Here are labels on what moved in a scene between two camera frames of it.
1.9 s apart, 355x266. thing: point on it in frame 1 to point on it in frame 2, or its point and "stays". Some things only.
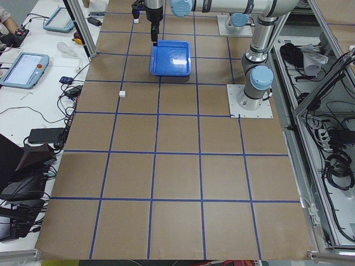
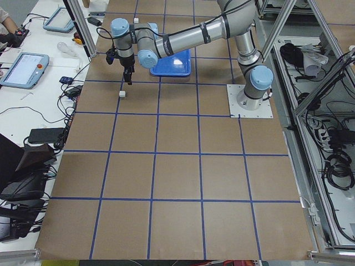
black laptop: x=23 y=170 stays
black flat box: x=46 y=135 stays
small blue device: x=66 y=80 stays
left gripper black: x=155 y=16 to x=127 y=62
